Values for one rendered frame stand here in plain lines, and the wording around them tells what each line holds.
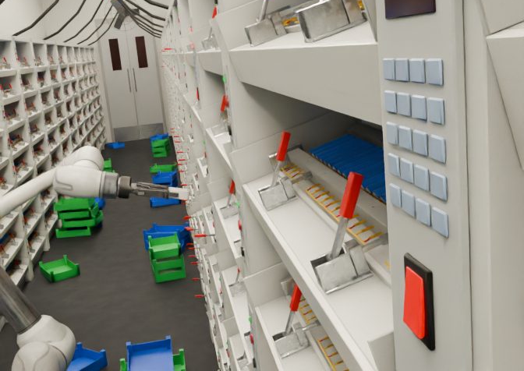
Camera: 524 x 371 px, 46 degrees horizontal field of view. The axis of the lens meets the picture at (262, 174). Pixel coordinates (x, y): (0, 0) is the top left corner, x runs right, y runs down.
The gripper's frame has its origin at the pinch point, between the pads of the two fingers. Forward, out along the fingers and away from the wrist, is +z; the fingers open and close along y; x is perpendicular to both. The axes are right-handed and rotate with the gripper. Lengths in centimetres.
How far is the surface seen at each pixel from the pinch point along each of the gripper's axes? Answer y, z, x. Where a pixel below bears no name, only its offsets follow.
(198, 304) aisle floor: -141, 30, -96
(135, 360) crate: -60, -6, -93
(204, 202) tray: -17.4, 11.2, -5.9
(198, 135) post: -17.7, 5.5, 18.9
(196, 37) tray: 53, -4, 51
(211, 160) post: 52, 4, 21
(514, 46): 194, -4, 47
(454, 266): 191, -3, 39
